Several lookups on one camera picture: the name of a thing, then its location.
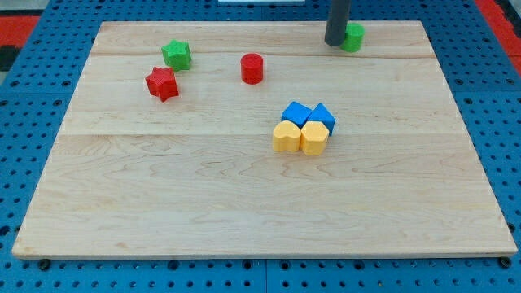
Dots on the red star block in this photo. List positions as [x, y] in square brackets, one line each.
[162, 83]

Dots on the light wooden board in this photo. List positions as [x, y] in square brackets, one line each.
[196, 177]

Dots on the green star block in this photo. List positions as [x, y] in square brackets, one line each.
[177, 55]

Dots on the red cylinder block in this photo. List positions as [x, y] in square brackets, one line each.
[252, 68]

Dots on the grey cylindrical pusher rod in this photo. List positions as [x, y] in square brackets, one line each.
[336, 22]

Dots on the yellow hexagon block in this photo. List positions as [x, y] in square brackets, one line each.
[314, 137]

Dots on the yellow heart block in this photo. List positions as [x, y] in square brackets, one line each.
[286, 137]

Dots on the green cylinder block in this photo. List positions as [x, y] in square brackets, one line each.
[354, 35]

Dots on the blue cube block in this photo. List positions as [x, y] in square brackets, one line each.
[296, 113]

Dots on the blue triangle block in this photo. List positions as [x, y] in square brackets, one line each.
[321, 114]

